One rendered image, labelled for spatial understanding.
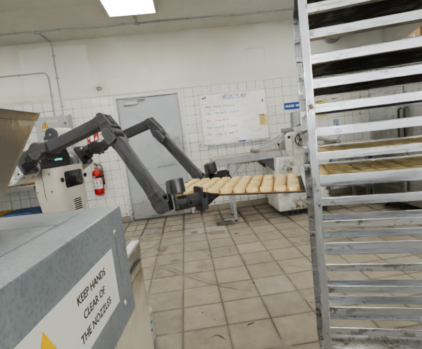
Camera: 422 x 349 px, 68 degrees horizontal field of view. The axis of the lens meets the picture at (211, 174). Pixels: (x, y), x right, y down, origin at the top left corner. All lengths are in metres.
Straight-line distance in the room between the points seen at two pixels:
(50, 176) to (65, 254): 1.48
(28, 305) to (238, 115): 5.16
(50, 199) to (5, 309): 1.58
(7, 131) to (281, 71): 5.34
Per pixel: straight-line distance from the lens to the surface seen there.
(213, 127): 5.29
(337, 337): 1.97
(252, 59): 5.55
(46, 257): 0.30
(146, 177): 1.29
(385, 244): 1.39
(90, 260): 0.38
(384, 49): 1.33
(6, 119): 0.43
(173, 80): 5.36
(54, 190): 1.80
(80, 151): 2.04
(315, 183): 1.25
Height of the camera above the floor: 1.26
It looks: 7 degrees down
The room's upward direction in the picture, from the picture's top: 7 degrees counter-clockwise
